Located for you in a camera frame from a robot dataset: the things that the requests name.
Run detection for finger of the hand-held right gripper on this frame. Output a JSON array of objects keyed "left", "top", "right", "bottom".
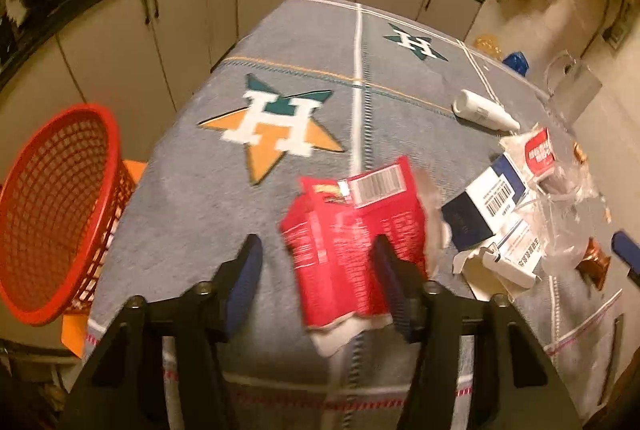
[{"left": 611, "top": 231, "right": 640, "bottom": 288}]

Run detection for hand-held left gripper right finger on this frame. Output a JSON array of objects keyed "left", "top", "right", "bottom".
[{"left": 369, "top": 234, "right": 583, "bottom": 430}]

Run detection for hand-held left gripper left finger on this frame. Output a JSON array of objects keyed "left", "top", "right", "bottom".
[{"left": 60, "top": 234, "right": 264, "bottom": 430}]

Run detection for red snack packet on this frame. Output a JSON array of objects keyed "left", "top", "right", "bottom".
[{"left": 279, "top": 155, "right": 453, "bottom": 358}]

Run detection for red and white packet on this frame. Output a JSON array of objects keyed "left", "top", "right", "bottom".
[{"left": 500, "top": 126, "right": 558, "bottom": 183}]

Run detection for white plastic bottle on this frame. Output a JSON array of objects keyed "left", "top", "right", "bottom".
[{"left": 451, "top": 89, "right": 522, "bottom": 132}]

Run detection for red plastic mesh basket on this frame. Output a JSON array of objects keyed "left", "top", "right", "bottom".
[{"left": 0, "top": 104, "right": 138, "bottom": 327}]

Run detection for large brown foil wrapper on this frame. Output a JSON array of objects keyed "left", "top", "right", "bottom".
[{"left": 577, "top": 237, "right": 612, "bottom": 292}]

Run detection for clear plastic wrap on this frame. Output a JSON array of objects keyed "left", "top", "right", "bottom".
[{"left": 515, "top": 145, "right": 601, "bottom": 276}]

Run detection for grey star printed tablecloth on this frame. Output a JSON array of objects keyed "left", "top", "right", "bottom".
[{"left": 85, "top": 0, "right": 626, "bottom": 430}]

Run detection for white torn carton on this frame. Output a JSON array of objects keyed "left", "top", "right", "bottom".
[{"left": 452, "top": 217, "right": 546, "bottom": 301}]

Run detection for navy and white box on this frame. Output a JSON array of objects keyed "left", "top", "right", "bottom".
[{"left": 440, "top": 153, "right": 531, "bottom": 256}]

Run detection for blue plastic bag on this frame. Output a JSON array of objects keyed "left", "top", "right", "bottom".
[{"left": 502, "top": 51, "right": 530, "bottom": 76}]

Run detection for yellow plastic bag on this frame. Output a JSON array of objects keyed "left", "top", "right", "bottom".
[{"left": 472, "top": 34, "right": 503, "bottom": 58}]

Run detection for grey kitchen cabinets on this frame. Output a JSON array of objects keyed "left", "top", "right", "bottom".
[{"left": 0, "top": 0, "right": 488, "bottom": 191}]

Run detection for wall power outlet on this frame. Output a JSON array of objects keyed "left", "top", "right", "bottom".
[{"left": 602, "top": 2, "right": 632, "bottom": 48}]

